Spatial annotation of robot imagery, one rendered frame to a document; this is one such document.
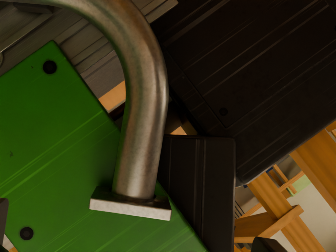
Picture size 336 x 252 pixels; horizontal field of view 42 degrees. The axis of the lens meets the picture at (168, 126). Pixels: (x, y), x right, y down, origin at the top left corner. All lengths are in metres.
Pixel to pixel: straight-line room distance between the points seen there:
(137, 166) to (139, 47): 0.08
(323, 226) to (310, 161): 8.92
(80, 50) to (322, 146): 0.85
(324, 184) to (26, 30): 0.89
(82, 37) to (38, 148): 0.09
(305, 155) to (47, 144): 0.86
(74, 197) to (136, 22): 0.14
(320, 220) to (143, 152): 9.74
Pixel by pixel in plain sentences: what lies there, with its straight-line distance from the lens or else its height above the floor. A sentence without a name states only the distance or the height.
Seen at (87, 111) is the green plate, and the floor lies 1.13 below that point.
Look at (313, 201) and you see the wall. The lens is 10.00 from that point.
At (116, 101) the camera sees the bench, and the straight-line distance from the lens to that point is 1.20.
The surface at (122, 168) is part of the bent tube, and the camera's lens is 0.30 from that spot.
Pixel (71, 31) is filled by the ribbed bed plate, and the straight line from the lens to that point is 0.35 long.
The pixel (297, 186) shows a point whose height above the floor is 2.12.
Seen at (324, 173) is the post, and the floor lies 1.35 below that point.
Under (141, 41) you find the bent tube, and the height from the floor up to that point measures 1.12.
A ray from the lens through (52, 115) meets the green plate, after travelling 0.33.
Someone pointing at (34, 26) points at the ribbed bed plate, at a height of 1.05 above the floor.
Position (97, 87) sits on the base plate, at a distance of 0.97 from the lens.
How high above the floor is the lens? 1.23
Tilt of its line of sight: 10 degrees down
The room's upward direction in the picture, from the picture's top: 144 degrees clockwise
